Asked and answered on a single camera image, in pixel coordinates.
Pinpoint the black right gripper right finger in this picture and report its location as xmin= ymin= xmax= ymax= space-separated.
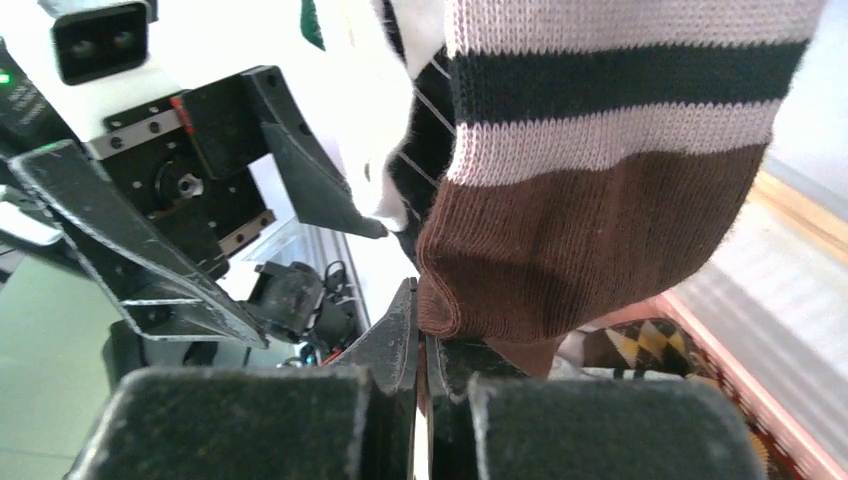
xmin=426 ymin=338 xmax=765 ymax=479

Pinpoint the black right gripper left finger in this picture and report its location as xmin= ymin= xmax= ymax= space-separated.
xmin=69 ymin=279 xmax=418 ymax=479

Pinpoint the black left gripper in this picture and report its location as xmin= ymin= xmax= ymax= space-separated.
xmin=7 ymin=66 xmax=388 ymax=349

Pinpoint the dark brown yellow argyle sock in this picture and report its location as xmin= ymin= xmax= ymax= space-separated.
xmin=582 ymin=318 xmax=800 ymax=479

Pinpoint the black white striped sock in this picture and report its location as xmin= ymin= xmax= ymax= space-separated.
xmin=377 ymin=0 xmax=458 ymax=266

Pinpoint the green dotted sock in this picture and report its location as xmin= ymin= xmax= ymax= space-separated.
xmin=300 ymin=0 xmax=325 ymax=51

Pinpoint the brown sock striped cuff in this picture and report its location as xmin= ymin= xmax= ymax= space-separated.
xmin=417 ymin=1 xmax=824 ymax=375

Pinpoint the pink plastic basket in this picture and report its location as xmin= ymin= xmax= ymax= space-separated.
xmin=589 ymin=291 xmax=847 ymax=479

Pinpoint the wooden hanger stand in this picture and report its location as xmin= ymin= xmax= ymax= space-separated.
xmin=748 ymin=170 xmax=847 ymax=265

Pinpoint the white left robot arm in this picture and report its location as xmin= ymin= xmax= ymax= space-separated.
xmin=1 ymin=51 xmax=385 ymax=348

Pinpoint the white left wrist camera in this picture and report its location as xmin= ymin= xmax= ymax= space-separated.
xmin=1 ymin=1 xmax=178 ymax=141

